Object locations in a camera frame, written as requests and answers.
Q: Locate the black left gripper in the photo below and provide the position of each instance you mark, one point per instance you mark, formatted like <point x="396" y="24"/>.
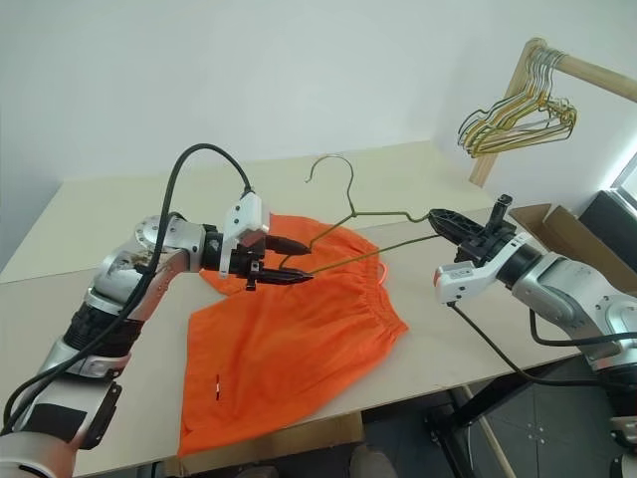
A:
<point x="251" y="264"/>

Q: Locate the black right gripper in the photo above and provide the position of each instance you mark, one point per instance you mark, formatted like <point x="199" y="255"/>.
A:
<point x="485" y="241"/>

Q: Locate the orange shorts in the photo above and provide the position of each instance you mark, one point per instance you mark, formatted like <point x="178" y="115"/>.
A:
<point x="278" y="358"/>

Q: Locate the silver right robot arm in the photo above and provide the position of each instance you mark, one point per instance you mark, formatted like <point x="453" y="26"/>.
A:
<point x="562" y="284"/>

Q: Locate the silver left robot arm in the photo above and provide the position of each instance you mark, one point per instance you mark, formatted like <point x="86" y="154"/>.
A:
<point x="164" y="239"/>

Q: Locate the wooden clothes rack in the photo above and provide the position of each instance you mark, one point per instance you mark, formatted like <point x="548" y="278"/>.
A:
<point x="485" y="169"/>

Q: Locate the brown cardboard box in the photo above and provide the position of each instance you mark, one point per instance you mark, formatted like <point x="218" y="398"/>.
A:
<point x="587" y="239"/>

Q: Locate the black case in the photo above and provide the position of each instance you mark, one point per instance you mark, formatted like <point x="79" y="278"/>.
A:
<point x="607" y="209"/>

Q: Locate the grey rounded shape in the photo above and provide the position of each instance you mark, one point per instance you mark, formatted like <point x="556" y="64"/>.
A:
<point x="370" y="463"/>

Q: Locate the wooden stick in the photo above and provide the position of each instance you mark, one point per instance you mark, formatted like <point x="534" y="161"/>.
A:
<point x="497" y="450"/>

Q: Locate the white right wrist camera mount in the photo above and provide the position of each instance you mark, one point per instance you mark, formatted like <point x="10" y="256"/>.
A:
<point x="468" y="276"/>

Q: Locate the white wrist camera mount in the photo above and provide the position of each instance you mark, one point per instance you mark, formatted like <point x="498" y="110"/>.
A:
<point x="468" y="276"/>
<point x="246" y="214"/>

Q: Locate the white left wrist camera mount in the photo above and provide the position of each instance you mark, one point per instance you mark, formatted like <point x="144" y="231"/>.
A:
<point x="246" y="214"/>

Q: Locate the black table frame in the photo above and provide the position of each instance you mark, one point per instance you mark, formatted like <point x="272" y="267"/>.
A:
<point x="468" y="408"/>

